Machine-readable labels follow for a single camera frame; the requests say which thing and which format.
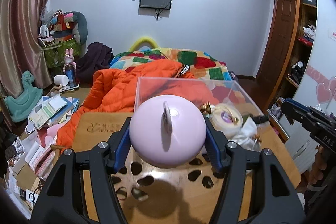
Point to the yellow lidded round tub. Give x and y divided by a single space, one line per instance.
227 119

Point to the green storage box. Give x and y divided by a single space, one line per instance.
55 53

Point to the dark purple clothing heap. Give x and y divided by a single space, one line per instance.
97 57

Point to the orange down jacket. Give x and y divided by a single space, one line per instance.
113 91

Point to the wooden wardrobe shelf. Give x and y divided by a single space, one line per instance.
284 48

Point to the teal plush dinosaur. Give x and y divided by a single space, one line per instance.
20 107

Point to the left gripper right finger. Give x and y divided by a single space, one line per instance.
256 188

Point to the pink bunny figure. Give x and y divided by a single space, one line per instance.
69 58

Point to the white drawstring pouch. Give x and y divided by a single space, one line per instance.
247 136

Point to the colourful patchwork blanket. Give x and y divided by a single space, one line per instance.
200 63

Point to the yellow bed headboard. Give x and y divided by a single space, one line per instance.
143 41

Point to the stack of books and papers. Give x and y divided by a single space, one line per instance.
50 111

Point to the person's right hand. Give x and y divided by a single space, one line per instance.
319 165

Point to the clear plastic storage bin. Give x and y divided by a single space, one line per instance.
201 92

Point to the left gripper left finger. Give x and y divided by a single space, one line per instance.
80 189

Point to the pink round lidded container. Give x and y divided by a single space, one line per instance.
167 131

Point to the white mug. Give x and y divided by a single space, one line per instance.
61 80

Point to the grey plush pillow pile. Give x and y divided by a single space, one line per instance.
69 25

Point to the pink striped curtain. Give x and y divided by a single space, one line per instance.
20 51

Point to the dark green bottle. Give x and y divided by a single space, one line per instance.
260 119

